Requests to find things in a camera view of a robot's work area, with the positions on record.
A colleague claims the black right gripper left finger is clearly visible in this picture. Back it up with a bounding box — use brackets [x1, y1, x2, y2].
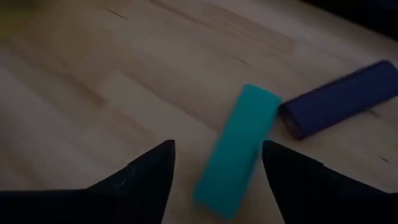
[0, 139, 177, 224]

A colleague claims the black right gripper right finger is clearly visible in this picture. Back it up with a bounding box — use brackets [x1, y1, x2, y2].
[261, 139, 398, 224]

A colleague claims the teal rectangular block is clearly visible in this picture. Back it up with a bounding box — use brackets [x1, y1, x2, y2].
[192, 83, 283, 220]

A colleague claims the purple rectangular block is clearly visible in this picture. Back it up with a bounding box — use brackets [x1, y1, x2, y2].
[277, 59, 398, 141]

